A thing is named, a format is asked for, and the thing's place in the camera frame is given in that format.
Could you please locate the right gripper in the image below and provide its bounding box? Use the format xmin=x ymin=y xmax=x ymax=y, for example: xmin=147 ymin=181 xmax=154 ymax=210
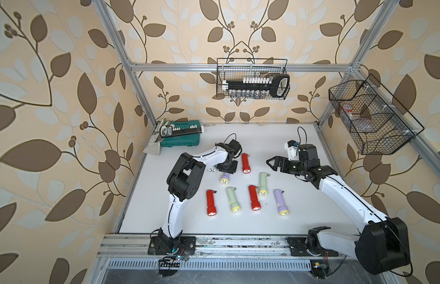
xmin=267 ymin=155 xmax=306 ymax=176

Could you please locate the purple flashlight back row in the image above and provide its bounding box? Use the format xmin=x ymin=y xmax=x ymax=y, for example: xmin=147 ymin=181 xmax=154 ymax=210
xmin=220 ymin=172 xmax=231 ymax=185

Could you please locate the red flashlight back row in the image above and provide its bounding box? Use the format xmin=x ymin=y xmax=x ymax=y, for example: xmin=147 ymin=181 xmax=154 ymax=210
xmin=241 ymin=153 xmax=251 ymax=174

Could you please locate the green flashlight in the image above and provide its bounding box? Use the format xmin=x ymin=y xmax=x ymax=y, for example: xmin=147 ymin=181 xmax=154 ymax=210
xmin=258 ymin=172 xmax=270 ymax=196
xmin=226 ymin=187 xmax=241 ymax=213

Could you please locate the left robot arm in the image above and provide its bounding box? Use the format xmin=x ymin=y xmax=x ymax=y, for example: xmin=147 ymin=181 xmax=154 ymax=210
xmin=158 ymin=139 xmax=242 ymax=252

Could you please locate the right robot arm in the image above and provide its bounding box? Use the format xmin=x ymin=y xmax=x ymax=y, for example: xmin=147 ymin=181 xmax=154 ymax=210
xmin=266 ymin=140 xmax=412 ymax=275

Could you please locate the green flashlight front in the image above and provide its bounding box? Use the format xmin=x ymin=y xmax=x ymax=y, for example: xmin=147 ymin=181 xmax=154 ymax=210
xmin=226 ymin=187 xmax=241 ymax=213

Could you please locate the red flashlight front middle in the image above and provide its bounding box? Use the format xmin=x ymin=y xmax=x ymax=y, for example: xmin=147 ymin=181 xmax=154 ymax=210
xmin=248 ymin=185 xmax=261 ymax=211

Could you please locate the red flashlight front left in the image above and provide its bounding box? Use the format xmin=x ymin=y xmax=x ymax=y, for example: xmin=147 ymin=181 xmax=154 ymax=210
xmin=206 ymin=189 xmax=217 ymax=217

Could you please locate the purple flashlight front right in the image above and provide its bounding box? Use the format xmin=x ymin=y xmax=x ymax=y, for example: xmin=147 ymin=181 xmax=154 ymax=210
xmin=273 ymin=189 xmax=290 ymax=216

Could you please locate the green tool case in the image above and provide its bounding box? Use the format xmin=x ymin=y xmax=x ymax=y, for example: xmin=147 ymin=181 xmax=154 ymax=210
xmin=157 ymin=120 xmax=203 ymax=147

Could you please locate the socket set on case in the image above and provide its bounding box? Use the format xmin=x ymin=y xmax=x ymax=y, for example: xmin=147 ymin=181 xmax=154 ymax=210
xmin=160 ymin=125 xmax=205 ymax=138

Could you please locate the socket set in basket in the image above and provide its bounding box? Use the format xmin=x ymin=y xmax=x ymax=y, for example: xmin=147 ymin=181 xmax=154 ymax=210
xmin=220 ymin=74 xmax=290 ymax=100

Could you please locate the folded paper manual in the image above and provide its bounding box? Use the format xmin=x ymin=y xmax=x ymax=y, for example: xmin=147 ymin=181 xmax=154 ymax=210
xmin=143 ymin=119 xmax=169 ymax=155

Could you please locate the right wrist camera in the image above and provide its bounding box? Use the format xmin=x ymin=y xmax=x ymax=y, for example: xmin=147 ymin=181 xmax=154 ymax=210
xmin=284 ymin=140 xmax=299 ymax=161

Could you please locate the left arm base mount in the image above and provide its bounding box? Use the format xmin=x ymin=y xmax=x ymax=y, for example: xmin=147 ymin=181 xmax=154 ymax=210
xmin=147 ymin=236 xmax=196 ymax=256

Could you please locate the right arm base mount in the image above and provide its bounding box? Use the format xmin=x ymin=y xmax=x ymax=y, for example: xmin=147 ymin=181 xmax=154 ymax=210
xmin=286 ymin=235 xmax=339 ymax=257

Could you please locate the black wire basket centre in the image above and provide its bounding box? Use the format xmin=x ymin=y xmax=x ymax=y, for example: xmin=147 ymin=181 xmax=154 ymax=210
xmin=216 ymin=58 xmax=290 ymax=100

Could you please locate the black wire basket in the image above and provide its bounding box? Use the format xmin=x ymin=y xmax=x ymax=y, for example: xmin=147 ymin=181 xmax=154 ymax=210
xmin=329 ymin=74 xmax=424 ymax=155
xmin=216 ymin=58 xmax=290 ymax=100

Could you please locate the black wire basket right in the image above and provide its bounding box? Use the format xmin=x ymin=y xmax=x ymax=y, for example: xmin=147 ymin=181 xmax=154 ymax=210
xmin=329 ymin=74 xmax=424 ymax=155

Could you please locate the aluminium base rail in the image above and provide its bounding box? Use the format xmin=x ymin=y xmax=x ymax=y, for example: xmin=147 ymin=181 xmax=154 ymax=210
xmin=97 ymin=234 xmax=348 ymax=272

